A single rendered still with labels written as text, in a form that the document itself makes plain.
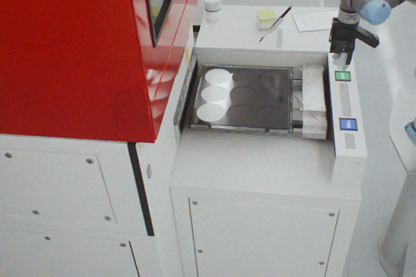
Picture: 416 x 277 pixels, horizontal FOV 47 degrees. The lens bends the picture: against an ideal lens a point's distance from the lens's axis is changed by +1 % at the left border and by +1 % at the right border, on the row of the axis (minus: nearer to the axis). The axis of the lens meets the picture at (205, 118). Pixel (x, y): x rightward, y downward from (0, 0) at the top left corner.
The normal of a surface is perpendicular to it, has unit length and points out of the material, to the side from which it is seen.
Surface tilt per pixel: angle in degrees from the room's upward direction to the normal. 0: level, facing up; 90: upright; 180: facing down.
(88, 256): 90
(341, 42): 90
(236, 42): 0
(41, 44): 90
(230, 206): 90
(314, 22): 0
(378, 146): 0
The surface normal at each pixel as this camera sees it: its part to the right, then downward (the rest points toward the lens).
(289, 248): -0.14, 0.67
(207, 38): -0.05, -0.74
